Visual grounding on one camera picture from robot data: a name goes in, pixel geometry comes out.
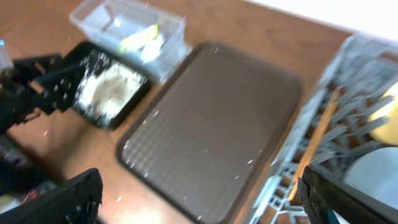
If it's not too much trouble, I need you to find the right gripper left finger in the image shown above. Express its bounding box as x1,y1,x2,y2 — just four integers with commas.
1,168,103,224

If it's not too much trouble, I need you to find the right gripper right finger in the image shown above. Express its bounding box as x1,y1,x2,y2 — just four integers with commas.
297,166,397,224

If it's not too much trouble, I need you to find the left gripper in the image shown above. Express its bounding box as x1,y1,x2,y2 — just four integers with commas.
30,64,84,114

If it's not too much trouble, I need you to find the blue bowl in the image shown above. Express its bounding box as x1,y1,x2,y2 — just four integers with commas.
343,147,397,208

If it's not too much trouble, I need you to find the wooden chopstick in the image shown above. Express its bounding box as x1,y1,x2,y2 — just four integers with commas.
288,88,340,201

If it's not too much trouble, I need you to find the yellow plate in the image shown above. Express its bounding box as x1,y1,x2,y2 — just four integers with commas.
368,83,397,145

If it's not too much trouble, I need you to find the green snack wrapper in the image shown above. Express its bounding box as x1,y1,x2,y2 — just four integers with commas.
120,24,159,52

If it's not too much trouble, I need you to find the white tissue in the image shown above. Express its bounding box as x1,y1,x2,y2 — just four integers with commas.
140,34,164,63

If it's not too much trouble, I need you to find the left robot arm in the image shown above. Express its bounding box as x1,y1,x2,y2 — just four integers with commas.
1,54,85,195

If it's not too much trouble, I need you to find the black waste tray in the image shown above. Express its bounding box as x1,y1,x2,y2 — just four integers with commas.
59,41,151,129

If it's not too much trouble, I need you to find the grey dishwasher rack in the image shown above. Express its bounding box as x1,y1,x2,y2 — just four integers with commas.
251,35,397,223

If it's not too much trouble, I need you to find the pile of rice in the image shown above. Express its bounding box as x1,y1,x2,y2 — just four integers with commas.
73,50,149,129

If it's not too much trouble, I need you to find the clear plastic bin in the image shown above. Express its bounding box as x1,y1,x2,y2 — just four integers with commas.
69,0,192,84

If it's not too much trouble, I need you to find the brown serving tray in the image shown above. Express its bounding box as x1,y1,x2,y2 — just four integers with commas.
116,42,302,223

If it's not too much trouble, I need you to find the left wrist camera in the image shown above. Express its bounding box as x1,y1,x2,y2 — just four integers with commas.
0,39,14,70

